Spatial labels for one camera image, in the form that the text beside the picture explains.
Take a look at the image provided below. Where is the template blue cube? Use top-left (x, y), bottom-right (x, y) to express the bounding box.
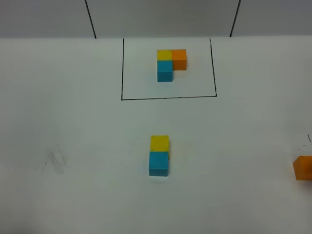
top-left (157, 60), bottom-right (173, 82)

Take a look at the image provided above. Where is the template yellow cube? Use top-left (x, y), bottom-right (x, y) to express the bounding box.
top-left (157, 50), bottom-right (172, 61)

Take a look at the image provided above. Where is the template orange cube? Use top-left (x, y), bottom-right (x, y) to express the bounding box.
top-left (172, 49), bottom-right (187, 71)

